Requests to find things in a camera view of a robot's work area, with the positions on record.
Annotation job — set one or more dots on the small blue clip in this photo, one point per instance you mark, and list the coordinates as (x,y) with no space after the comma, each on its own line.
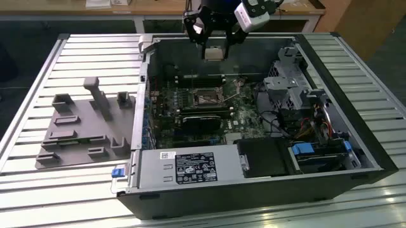
(347,146)

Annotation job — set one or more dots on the RAM stick with green label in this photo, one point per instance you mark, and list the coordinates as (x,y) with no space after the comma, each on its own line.
(190,76)

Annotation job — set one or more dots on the grey parts rack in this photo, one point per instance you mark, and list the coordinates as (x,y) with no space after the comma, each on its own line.
(81,133)

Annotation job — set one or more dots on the wooden desk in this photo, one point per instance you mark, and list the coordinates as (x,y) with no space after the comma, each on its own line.
(63,10)

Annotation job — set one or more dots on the hard disk in blue carrier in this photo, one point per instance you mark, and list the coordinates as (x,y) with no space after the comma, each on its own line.
(302,148)

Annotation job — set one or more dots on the blue case latch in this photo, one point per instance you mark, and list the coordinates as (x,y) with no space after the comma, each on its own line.
(117,172)

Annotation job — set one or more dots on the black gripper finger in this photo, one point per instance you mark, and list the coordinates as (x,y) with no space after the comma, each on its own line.
(226,51)
(203,51)

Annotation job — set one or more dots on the CPU socket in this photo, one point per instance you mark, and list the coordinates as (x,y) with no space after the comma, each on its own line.
(206,97)

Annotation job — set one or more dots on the black open PC case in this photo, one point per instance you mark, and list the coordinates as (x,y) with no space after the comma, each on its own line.
(222,202)

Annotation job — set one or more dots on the silver chipset heatsink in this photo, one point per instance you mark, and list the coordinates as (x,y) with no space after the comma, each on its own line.
(234,137)

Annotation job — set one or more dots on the black RAM slot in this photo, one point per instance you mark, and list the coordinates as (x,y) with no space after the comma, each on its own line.
(203,83)

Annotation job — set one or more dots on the silver CPU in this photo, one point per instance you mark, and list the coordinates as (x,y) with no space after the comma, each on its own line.
(212,54)

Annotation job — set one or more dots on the green motherboard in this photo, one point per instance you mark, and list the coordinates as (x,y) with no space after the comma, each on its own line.
(244,118)

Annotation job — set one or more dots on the grey power supply unit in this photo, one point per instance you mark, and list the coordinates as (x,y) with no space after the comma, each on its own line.
(152,171)

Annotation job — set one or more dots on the white box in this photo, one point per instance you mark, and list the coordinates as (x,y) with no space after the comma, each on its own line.
(97,4)

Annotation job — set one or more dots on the black RAM stick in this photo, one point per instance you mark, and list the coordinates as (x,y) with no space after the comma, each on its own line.
(203,109)

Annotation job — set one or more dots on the wooden cabinet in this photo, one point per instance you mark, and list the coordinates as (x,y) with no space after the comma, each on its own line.
(365,21)

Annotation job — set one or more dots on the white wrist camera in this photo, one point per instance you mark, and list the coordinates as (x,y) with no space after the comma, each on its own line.
(250,22)

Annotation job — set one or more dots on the metal drive cage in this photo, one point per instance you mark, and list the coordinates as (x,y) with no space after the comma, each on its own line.
(284,90)

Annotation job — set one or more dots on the black drive bay cover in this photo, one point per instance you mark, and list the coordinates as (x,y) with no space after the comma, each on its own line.
(266,156)

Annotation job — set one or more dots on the black graphics card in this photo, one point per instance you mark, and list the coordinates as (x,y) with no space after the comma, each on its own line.
(199,123)

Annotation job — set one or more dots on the grey plastic bracket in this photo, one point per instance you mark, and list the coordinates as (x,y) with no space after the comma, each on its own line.
(316,96)

